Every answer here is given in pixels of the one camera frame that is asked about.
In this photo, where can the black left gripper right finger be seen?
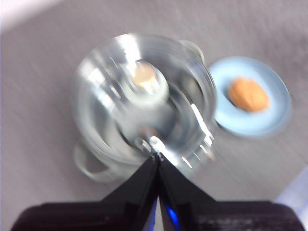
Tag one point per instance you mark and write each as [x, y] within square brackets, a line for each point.
[204, 214]

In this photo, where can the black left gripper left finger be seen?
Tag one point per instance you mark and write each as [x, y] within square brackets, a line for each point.
[120, 211]

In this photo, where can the glass lid with green knob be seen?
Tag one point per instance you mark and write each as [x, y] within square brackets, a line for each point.
[144, 96]

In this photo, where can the brown potato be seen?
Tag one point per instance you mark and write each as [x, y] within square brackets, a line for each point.
[249, 95]

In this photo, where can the pale green electric steamer pot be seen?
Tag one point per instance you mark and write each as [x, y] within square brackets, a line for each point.
[78, 157]

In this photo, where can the blue round plate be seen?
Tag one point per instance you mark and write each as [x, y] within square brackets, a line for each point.
[240, 122]

